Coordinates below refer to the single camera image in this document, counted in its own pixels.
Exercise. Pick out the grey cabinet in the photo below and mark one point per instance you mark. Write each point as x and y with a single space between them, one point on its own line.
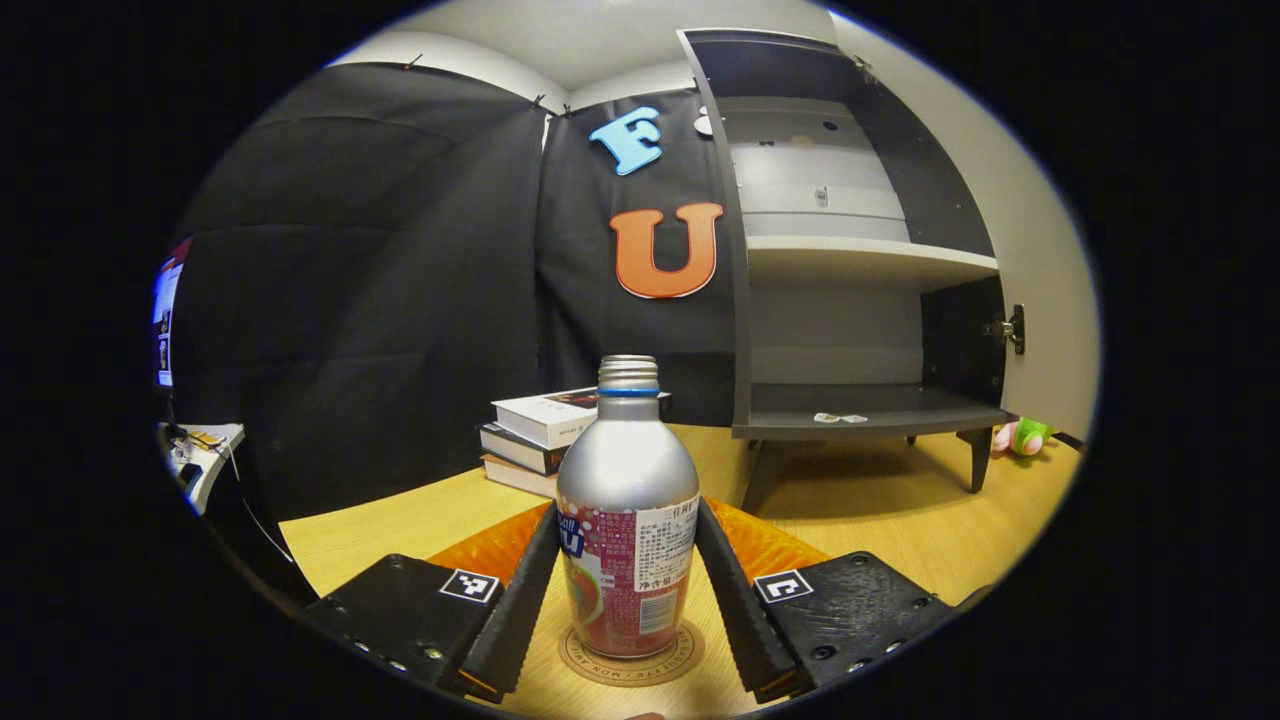
850 260

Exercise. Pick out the computer monitor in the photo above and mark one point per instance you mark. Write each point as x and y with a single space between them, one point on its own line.
167 300

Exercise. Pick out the round brown coaster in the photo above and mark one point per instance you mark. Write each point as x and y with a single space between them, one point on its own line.
630 672

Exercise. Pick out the white side desk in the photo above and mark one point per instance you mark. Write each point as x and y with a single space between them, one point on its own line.
215 450

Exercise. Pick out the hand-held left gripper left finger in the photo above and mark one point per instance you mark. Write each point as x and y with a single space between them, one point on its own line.
515 620

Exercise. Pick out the silver red label bottle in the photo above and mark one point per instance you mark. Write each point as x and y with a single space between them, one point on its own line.
625 470

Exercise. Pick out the black backdrop cloth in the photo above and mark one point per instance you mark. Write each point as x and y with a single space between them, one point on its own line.
380 300

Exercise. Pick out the white cover book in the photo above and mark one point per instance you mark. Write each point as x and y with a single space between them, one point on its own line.
540 420

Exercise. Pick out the dark cover book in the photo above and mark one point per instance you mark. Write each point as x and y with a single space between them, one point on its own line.
520 452

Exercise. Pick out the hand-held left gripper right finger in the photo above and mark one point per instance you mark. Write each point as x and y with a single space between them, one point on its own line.
740 620

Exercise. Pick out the pink green plush toy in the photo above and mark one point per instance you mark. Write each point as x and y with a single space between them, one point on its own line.
1025 438

